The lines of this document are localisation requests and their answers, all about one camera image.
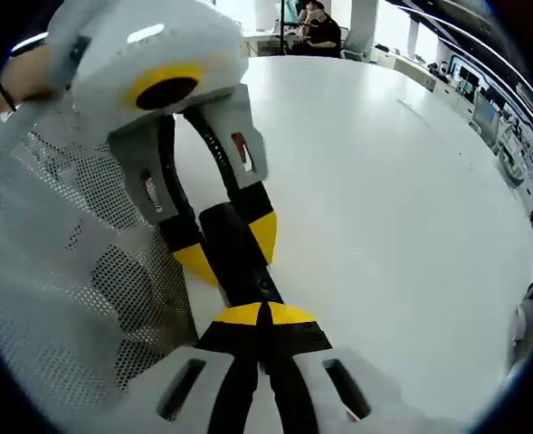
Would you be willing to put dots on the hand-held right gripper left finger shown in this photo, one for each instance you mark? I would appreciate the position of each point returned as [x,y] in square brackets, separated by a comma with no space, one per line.
[221,384]

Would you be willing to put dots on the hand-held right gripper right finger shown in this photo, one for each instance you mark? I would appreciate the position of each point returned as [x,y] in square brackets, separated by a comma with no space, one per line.
[320,389]

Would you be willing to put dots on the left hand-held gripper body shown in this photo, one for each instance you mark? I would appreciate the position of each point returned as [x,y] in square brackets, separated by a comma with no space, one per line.
[157,40]

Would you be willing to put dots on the black remote control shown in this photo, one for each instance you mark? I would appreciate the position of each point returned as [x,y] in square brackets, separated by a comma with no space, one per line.
[230,253]

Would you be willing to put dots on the person's left hand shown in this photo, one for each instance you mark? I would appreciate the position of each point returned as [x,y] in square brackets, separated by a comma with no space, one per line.
[31,72]

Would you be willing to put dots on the white mesh chair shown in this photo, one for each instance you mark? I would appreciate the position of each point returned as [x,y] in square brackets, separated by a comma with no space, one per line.
[44,226]

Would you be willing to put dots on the black metal stand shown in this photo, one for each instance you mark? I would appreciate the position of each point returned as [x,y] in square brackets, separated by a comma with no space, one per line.
[283,27]

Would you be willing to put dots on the white cabinet desk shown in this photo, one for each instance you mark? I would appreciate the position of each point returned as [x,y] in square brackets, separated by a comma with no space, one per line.
[420,77]

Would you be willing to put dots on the grey office chair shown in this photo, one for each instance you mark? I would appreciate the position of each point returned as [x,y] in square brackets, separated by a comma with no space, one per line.
[485,115]

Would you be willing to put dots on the background display shelves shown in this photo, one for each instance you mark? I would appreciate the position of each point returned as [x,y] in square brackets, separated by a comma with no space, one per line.
[524,149]

